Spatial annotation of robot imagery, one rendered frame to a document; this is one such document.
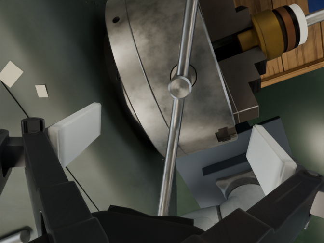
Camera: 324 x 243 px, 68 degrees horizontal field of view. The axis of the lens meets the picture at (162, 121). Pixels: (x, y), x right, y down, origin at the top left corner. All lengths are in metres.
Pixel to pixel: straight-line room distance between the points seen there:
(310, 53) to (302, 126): 1.28
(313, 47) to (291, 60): 0.06
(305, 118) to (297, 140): 0.18
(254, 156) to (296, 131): 1.81
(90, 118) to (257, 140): 0.13
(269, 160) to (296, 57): 0.59
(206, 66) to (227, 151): 0.70
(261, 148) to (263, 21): 0.30
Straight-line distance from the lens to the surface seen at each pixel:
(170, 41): 0.31
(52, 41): 0.33
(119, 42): 0.34
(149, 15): 0.34
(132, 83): 0.32
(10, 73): 0.34
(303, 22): 0.47
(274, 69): 0.72
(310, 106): 1.94
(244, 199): 0.91
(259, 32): 0.43
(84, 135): 0.19
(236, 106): 0.38
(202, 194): 1.12
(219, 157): 0.99
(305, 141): 2.08
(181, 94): 0.23
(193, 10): 0.24
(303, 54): 0.74
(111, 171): 0.37
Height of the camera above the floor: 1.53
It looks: 61 degrees down
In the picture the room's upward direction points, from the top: 176 degrees counter-clockwise
